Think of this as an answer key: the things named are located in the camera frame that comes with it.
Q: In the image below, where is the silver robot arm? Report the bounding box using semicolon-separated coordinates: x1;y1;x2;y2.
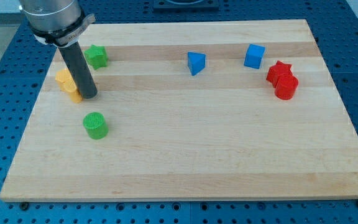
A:
19;0;96;48

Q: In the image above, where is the blue triangle block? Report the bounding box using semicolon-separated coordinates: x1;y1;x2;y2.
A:
187;52;206;76

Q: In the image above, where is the wooden board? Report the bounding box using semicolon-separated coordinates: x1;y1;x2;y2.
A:
0;19;358;202

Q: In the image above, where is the green cylinder block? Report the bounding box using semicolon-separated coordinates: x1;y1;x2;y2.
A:
83;112;109;140

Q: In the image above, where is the blue cube block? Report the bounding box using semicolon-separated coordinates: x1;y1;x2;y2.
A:
244;44;265;69

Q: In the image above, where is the green star block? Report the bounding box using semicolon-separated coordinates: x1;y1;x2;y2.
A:
84;45;108;70

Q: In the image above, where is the red star block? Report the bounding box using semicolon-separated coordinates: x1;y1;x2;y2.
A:
266;60;293;88

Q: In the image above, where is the red cylinder block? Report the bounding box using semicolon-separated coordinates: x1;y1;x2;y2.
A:
275;75;299;100

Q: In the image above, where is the yellow hexagon block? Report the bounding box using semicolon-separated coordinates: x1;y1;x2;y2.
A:
63;80;83;103

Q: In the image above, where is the yellow pentagon block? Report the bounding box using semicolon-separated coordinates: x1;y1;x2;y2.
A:
55;68;72;91

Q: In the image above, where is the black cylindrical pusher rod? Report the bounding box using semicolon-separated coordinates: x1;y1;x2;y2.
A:
58;42;98;99

